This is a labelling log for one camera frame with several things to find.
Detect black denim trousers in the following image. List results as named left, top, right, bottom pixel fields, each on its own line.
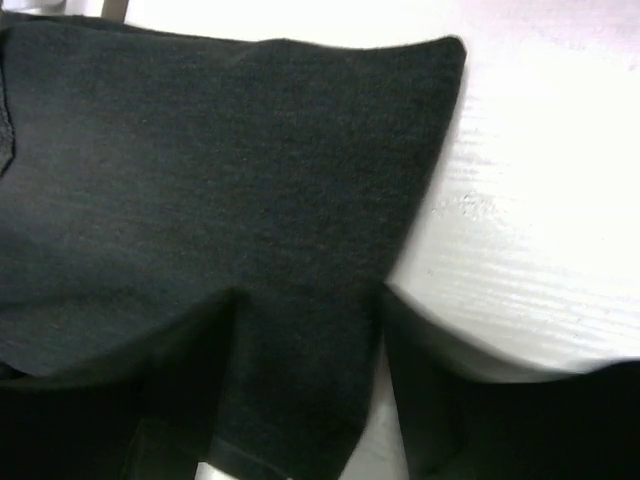
left=1, top=12, right=466, bottom=479

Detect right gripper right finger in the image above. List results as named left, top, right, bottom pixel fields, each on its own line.
left=380, top=289, right=639, bottom=479

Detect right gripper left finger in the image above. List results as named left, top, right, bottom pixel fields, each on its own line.
left=1, top=289, right=238, bottom=479

